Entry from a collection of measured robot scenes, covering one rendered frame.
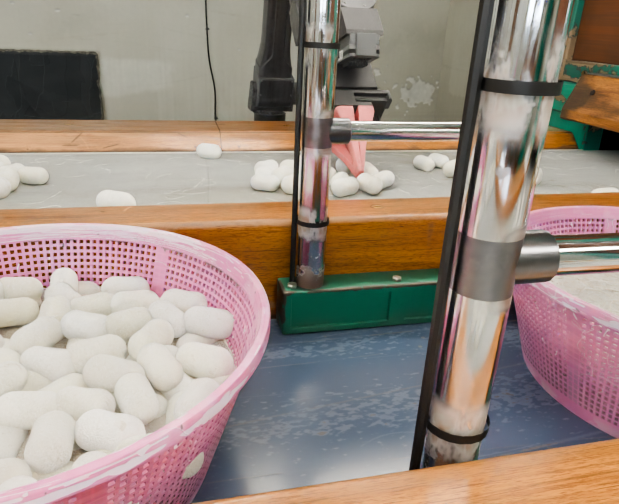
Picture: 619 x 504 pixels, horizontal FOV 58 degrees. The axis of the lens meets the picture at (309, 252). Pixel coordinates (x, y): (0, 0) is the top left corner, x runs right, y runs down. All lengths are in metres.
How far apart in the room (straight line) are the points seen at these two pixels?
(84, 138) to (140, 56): 1.89
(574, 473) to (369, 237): 0.29
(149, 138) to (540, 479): 0.68
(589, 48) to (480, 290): 0.88
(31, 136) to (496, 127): 0.70
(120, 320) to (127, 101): 2.38
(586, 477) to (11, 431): 0.25
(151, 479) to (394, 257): 0.31
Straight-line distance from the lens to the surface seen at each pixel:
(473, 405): 0.22
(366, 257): 0.48
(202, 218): 0.45
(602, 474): 0.25
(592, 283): 0.51
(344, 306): 0.47
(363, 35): 0.64
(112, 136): 0.81
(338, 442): 0.36
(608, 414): 0.42
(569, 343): 0.39
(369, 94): 0.69
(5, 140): 0.83
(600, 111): 0.92
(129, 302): 0.38
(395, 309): 0.48
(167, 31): 2.68
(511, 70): 0.18
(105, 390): 0.30
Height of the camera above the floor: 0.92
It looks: 23 degrees down
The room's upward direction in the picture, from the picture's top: 3 degrees clockwise
